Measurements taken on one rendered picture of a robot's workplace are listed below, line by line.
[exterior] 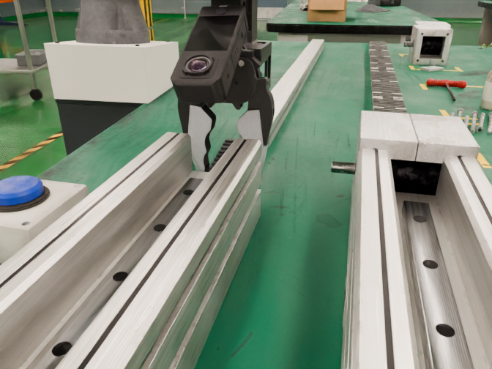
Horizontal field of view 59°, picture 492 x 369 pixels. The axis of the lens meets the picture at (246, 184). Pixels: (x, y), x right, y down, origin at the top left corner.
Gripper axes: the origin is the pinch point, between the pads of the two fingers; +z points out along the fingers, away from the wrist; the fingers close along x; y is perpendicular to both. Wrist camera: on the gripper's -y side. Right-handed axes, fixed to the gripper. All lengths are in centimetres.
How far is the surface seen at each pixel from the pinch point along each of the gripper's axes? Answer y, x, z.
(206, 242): -21.6, -5.0, -5.5
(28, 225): -20.1, 9.4, -3.8
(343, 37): 202, -6, 10
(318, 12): 206, 8, -2
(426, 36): 92, -31, -5
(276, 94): 34.6, 0.5, -0.8
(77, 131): 33, 43, 9
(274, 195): 0.5, -5.6, 2.1
